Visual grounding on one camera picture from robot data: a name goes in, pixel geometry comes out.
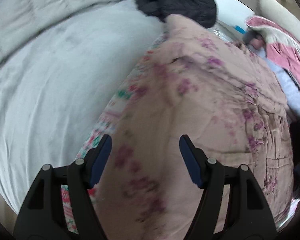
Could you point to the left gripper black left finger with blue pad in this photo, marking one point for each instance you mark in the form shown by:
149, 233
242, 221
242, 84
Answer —
42, 214

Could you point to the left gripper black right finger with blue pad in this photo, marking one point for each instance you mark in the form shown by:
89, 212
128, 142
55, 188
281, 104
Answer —
248, 214

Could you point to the pink floral fleece garment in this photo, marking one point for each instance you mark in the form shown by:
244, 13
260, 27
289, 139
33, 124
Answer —
230, 104

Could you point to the patterned white red green blanket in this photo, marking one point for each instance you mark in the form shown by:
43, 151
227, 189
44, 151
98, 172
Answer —
102, 129

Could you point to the light blue fleece garment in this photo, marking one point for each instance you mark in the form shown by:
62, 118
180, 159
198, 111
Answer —
288, 85

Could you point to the pink and cream velvet garment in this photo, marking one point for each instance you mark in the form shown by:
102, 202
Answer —
282, 47

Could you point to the grey and pink rolled cloth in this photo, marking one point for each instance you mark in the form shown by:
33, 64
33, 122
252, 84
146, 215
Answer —
254, 39

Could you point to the blue box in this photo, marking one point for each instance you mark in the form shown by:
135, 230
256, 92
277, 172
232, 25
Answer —
239, 29

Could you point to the cream pillow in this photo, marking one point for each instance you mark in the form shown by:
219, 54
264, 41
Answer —
274, 11

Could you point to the black puffer jacket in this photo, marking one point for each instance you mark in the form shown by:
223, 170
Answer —
204, 12

